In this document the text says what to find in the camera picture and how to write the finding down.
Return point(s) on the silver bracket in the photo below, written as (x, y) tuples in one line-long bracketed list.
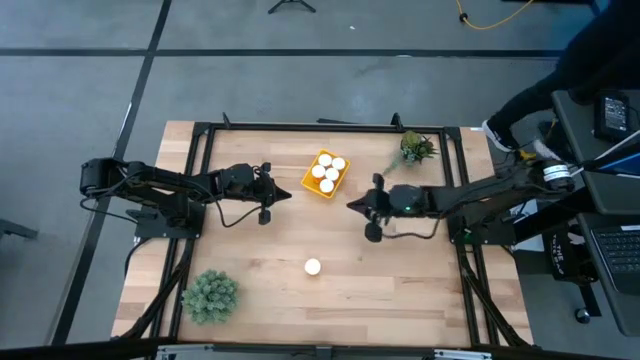
[(182, 351), (462, 355)]

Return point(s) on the dark grey chair leg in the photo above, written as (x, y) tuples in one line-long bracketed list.
[(15, 230)]

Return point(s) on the black power adapter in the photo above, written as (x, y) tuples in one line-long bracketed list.
[(614, 117)]

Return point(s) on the bushy green potted plant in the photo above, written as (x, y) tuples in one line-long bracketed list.
[(210, 297)]

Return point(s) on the black crossbeam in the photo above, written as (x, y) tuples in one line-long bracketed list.
[(75, 350)]

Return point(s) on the black tripod foot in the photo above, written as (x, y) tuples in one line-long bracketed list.
[(292, 1)]

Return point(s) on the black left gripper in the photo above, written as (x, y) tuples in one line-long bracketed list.
[(240, 180)]

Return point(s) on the yellow plastic basket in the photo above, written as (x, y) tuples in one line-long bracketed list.
[(309, 181)]

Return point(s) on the black laptop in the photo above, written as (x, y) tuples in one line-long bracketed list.
[(622, 255)]

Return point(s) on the person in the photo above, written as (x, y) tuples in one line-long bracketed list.
[(590, 55)]

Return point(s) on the orange pill bottle white cap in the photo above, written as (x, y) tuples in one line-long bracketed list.
[(338, 163), (325, 160), (332, 174), (318, 171), (312, 266), (326, 185)]

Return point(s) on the black metal table frame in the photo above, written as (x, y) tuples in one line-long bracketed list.
[(300, 126)]

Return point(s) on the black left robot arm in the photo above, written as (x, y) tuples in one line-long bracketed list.
[(160, 180)]

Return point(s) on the black stool with white lettering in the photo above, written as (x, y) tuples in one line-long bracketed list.
[(562, 260)]

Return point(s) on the succulent plant with trailing strands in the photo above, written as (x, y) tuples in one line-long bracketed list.
[(414, 147)]

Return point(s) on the black side desk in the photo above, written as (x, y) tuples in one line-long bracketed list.
[(575, 135)]

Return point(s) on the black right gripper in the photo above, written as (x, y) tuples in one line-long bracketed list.
[(405, 202)]

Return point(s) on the blue panel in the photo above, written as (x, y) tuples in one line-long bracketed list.
[(625, 164)]

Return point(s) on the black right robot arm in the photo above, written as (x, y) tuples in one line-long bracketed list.
[(480, 192)]

